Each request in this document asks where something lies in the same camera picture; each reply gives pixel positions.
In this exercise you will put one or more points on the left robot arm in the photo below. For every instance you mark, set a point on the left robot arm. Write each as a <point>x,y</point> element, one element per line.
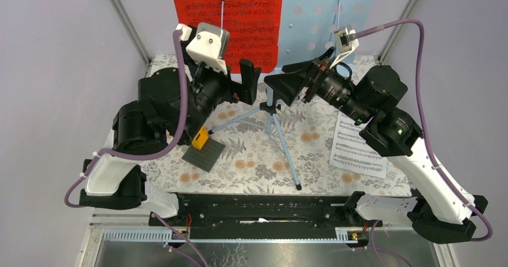
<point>171,102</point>

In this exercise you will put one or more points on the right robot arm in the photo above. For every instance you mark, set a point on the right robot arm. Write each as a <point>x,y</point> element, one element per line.
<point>441,211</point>

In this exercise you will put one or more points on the white sheet music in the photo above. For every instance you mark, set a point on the white sheet music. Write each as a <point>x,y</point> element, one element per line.
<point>350,152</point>

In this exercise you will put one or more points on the light blue music stand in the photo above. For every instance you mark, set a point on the light blue music stand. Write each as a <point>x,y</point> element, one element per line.
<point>306,31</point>

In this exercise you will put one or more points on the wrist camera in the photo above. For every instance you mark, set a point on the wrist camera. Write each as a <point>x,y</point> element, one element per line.
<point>346,44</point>
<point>208,45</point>

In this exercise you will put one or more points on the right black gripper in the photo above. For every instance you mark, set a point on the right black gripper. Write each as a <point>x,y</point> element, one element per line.
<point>289,85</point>

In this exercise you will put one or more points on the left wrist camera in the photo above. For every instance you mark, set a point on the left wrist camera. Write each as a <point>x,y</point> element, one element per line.
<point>208,45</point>

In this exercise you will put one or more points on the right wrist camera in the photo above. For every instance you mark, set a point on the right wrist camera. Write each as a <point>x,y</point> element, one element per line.
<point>346,44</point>

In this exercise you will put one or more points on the red sheet music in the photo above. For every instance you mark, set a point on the red sheet music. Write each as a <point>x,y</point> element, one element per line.
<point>253,26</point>

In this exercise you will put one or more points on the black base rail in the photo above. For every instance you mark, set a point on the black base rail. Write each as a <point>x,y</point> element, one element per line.
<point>257,218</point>

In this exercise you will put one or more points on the orange toy block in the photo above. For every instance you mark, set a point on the orange toy block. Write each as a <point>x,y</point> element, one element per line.
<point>200,139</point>

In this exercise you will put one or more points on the dark grey building baseplate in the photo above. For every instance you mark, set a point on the dark grey building baseplate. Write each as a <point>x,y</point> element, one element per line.
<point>205,158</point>

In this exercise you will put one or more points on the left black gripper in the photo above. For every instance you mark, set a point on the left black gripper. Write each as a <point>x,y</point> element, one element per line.
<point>250,76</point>

